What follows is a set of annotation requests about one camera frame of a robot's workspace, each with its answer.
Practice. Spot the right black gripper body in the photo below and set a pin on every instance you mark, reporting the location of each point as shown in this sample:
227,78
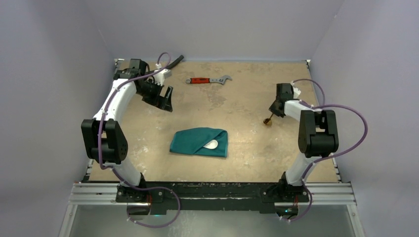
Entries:
277,108

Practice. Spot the gold metal spoon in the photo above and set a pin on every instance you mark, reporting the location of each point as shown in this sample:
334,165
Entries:
268,121

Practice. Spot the teal cloth napkin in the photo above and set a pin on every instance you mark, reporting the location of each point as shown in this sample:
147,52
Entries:
191,142

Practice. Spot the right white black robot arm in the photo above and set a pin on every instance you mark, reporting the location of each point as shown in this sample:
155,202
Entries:
317,136

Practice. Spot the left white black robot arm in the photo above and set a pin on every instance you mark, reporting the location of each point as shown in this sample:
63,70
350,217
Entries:
103,137

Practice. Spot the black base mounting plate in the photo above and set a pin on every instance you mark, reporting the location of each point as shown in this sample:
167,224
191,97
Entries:
216,196

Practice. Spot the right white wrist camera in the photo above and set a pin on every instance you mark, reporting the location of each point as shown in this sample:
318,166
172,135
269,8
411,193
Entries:
296,91

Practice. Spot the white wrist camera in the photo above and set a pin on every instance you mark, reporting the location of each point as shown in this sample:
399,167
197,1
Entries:
296,91
160,77

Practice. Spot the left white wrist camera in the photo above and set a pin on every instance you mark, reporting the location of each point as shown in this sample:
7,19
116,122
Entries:
160,77

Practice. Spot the red handled adjustable wrench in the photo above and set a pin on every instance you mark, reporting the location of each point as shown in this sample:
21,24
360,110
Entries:
200,80

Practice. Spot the aluminium rail frame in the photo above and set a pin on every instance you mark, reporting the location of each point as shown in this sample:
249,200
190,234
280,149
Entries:
256,153

